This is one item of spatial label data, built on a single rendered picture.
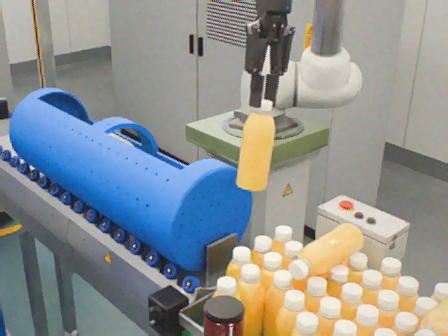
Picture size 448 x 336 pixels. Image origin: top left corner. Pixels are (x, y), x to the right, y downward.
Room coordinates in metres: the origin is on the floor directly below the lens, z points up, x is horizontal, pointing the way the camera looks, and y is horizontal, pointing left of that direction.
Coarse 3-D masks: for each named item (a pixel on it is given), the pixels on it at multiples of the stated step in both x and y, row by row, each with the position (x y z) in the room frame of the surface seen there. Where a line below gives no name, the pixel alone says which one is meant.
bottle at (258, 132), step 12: (252, 120) 1.19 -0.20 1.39; (264, 120) 1.18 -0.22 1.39; (252, 132) 1.17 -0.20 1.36; (264, 132) 1.17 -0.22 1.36; (252, 144) 1.17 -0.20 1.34; (264, 144) 1.17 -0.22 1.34; (240, 156) 1.19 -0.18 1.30; (252, 156) 1.16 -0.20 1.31; (264, 156) 1.16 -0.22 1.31; (240, 168) 1.18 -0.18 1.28; (252, 168) 1.16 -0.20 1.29; (264, 168) 1.16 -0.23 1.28; (240, 180) 1.17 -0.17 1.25; (252, 180) 1.15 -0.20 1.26; (264, 180) 1.16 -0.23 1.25
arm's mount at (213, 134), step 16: (192, 128) 1.98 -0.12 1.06; (208, 128) 1.96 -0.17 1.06; (224, 128) 1.95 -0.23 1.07; (304, 128) 1.92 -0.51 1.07; (320, 128) 1.92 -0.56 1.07; (208, 144) 1.91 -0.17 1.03; (224, 144) 1.84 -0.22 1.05; (240, 144) 1.80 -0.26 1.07; (288, 144) 1.81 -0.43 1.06; (304, 144) 1.85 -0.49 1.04; (320, 144) 1.90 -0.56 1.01; (272, 160) 1.76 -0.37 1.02; (288, 160) 1.81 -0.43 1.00
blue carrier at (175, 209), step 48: (48, 96) 1.96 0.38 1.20; (48, 144) 1.66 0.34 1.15; (96, 144) 1.52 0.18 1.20; (144, 144) 1.70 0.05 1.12; (96, 192) 1.43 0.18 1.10; (144, 192) 1.29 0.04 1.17; (192, 192) 1.22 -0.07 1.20; (240, 192) 1.32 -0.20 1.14; (144, 240) 1.28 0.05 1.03; (192, 240) 1.22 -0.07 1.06
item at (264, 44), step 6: (270, 24) 1.22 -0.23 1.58; (270, 30) 1.22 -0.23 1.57; (270, 36) 1.22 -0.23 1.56; (264, 42) 1.21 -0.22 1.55; (270, 42) 1.22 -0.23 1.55; (258, 48) 1.22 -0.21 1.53; (264, 48) 1.21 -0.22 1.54; (258, 54) 1.21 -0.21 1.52; (264, 54) 1.21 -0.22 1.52; (258, 60) 1.21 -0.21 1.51; (264, 60) 1.21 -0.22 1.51; (258, 66) 1.20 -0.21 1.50; (258, 72) 1.20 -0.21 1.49
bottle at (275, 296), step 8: (272, 288) 1.02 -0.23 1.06; (280, 288) 1.01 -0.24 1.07; (288, 288) 1.01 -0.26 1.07; (272, 296) 1.01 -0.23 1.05; (280, 296) 1.00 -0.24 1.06; (272, 304) 1.00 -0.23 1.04; (280, 304) 0.99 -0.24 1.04; (264, 312) 1.03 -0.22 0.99; (272, 312) 1.00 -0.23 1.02; (264, 320) 1.02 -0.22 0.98; (272, 320) 1.00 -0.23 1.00; (264, 328) 1.02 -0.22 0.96; (272, 328) 1.00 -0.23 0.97
